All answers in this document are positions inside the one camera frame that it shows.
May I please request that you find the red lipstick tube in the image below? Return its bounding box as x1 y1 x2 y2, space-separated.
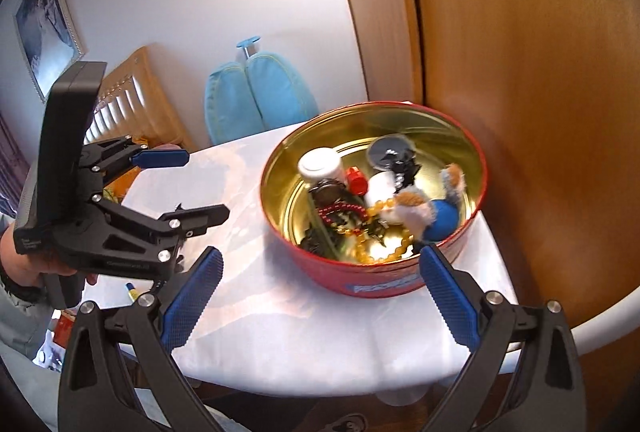
345 166 369 197

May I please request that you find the yellow blue cream tube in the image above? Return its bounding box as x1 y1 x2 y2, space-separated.
125 282 140 302

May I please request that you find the black pearl hair clip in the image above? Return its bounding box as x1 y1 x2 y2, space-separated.
383 148 421 193

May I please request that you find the grey sleeve forearm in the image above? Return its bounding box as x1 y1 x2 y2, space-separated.
1 214 53 360

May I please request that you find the person's left hand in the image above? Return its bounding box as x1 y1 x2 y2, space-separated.
1 223 77 288

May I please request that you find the wooden headboard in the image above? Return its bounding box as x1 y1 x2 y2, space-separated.
85 46 198 151

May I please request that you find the light blue cushion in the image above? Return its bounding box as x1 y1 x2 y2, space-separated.
204 36 320 146

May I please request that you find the white round jar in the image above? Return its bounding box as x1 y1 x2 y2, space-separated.
297 147 346 185

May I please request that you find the round red gold tin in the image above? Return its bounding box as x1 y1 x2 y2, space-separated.
259 102 487 299

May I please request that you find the fluffy blue plush toy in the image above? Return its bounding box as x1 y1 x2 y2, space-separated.
394 163 466 242

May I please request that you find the wooden wardrobe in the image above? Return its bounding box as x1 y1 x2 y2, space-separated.
352 0 639 325

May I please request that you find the framed wall picture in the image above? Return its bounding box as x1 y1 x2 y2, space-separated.
13 0 86 100

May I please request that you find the dark red bead bracelet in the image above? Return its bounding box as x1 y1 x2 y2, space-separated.
316 202 370 228

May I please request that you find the amber bead bracelet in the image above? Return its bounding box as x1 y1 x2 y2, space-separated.
344 198 417 265

